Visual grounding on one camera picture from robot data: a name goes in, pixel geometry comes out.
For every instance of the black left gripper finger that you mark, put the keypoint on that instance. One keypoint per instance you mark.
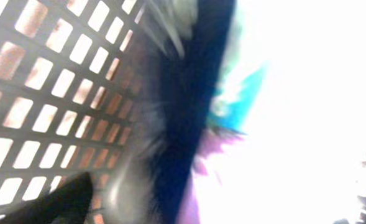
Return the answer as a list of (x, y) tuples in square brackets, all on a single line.
[(69, 203)]

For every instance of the grey plastic lattice basket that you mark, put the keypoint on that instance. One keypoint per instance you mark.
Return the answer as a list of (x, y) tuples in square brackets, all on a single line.
[(69, 101)]

